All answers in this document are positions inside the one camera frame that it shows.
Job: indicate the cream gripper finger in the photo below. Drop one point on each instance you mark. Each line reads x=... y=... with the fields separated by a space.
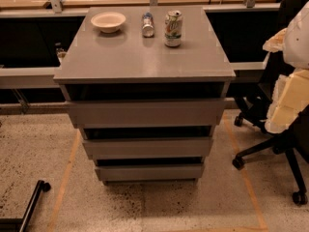
x=290 y=96
x=275 y=43

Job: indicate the grey top drawer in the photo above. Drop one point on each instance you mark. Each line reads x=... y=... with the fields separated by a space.
x=142 y=114

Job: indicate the grey drawer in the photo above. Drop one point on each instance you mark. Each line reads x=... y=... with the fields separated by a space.
x=142 y=114
x=111 y=149
x=149 y=172

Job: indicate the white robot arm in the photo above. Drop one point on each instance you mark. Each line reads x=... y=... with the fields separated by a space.
x=296 y=42

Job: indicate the grey drawer cabinet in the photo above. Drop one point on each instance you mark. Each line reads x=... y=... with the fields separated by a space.
x=129 y=67

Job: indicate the grey middle drawer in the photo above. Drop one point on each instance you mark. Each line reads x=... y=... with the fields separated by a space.
x=111 y=149

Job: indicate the grey bottom drawer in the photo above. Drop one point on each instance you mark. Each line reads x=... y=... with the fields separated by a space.
x=149 y=172

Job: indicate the black office chair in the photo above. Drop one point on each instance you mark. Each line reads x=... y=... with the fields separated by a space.
x=295 y=139

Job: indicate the tall green white can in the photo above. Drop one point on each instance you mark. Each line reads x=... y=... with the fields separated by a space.
x=173 y=28

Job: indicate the small lying silver can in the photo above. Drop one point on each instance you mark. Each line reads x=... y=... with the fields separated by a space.
x=148 y=27

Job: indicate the white bowl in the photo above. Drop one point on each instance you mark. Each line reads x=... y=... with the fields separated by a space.
x=109 y=22

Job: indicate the black wheeled stand leg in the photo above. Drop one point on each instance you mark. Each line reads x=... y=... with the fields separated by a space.
x=20 y=224

